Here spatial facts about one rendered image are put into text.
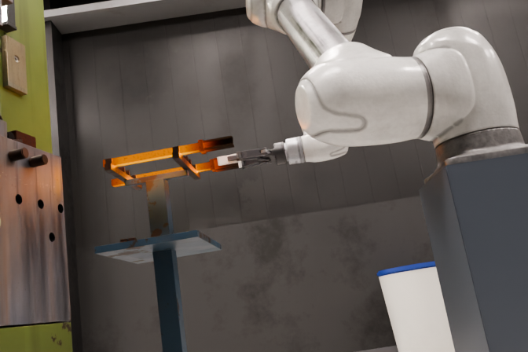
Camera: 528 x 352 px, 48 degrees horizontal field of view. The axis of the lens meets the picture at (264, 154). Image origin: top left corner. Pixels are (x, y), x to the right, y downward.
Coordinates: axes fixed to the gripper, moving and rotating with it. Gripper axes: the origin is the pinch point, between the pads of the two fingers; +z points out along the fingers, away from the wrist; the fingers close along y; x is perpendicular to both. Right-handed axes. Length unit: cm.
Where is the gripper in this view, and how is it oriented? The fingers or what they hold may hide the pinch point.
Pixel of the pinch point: (228, 163)
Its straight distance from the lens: 205.9
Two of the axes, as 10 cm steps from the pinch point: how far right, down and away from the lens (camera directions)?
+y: 1.2, 2.5, 9.6
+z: -9.8, 1.7, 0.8
